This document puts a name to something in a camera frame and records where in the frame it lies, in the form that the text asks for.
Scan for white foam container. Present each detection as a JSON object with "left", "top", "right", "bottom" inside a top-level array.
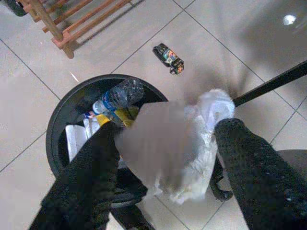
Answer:
[{"left": 65, "top": 123, "right": 87, "bottom": 163}]

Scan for white plastic wrapper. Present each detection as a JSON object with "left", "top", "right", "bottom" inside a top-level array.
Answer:
[{"left": 153, "top": 88, "right": 236, "bottom": 205}]

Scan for small black printed pouch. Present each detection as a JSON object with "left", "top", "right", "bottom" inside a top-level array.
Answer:
[{"left": 153, "top": 43, "right": 186, "bottom": 76}]

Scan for black table leg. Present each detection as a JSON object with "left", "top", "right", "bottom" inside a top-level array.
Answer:
[{"left": 232, "top": 59, "right": 307, "bottom": 107}]

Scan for clear bottle with blue label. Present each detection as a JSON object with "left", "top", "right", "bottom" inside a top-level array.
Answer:
[{"left": 92, "top": 79, "right": 145, "bottom": 120}]

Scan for yellow crumpled wrapper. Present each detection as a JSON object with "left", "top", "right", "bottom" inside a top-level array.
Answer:
[{"left": 97, "top": 107, "right": 140, "bottom": 128}]

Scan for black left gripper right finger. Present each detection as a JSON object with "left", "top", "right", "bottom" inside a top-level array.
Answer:
[{"left": 214, "top": 118, "right": 307, "bottom": 230}]

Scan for black round object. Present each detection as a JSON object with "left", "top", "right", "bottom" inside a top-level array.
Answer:
[{"left": 6, "top": 0, "right": 30, "bottom": 17}]

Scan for black hanging strap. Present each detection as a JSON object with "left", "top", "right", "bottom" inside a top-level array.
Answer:
[{"left": 210, "top": 155, "right": 234, "bottom": 202}]

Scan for black round rubbish bin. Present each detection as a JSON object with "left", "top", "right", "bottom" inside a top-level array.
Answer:
[{"left": 45, "top": 73, "right": 170, "bottom": 209}]

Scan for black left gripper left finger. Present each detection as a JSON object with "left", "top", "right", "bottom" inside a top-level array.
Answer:
[{"left": 31, "top": 121, "right": 121, "bottom": 230}]

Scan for brown wooden rack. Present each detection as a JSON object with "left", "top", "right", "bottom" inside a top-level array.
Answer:
[{"left": 18, "top": 0, "right": 133, "bottom": 59}]

